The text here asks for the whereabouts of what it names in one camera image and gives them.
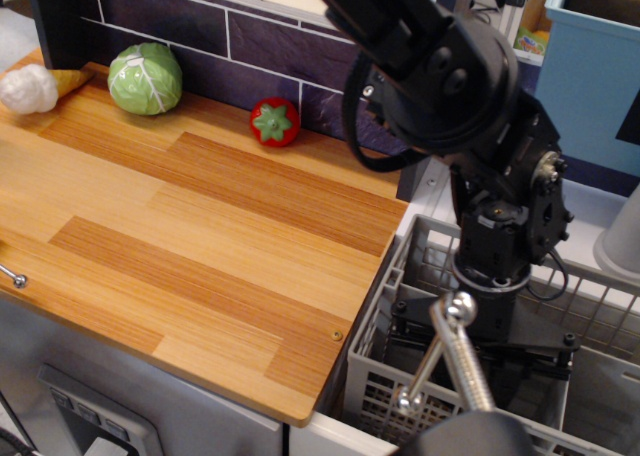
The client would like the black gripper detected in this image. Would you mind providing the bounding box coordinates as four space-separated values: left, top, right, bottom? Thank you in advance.
389 270 580 381

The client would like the grey plastic drying rack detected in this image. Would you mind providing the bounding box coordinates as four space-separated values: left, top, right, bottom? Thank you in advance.
343 215 639 455

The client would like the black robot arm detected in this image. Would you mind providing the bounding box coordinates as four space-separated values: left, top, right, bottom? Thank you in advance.
322 0 579 380

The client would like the grey plastic cup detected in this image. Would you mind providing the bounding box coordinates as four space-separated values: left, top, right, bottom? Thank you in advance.
593 187 640 283

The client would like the light blue storage box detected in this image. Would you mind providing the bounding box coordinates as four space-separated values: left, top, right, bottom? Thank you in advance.
522 0 639 176

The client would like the colourful cardboard box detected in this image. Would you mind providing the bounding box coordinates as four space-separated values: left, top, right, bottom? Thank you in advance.
513 0 552 56

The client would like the red toy tomato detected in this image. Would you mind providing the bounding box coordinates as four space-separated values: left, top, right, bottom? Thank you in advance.
250 97 301 148

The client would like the grey oven control panel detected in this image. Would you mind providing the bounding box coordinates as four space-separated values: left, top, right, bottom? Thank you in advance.
37 364 164 455

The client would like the green toy cabbage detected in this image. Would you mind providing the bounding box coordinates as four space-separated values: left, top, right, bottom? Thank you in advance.
108 43 183 116

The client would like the small silver knob rod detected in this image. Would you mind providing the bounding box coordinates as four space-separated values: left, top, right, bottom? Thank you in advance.
0 265 28 289

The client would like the white toy ice cream cone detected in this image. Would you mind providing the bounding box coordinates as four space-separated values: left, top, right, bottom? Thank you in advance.
1 64 95 115

